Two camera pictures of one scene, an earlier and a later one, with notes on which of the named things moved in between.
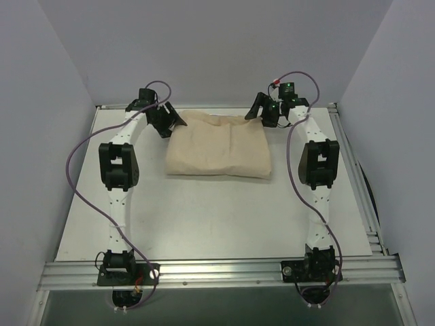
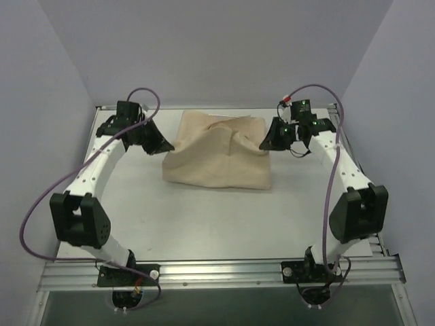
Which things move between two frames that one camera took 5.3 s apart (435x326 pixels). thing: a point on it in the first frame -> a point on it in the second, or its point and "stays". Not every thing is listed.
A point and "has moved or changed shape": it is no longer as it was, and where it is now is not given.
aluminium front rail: (84, 275) stays
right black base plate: (310, 271) stays
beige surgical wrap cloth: (218, 145) has moved or changed shape
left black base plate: (128, 274) stays
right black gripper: (265, 111) -> (279, 132)
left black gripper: (164, 119) -> (149, 136)
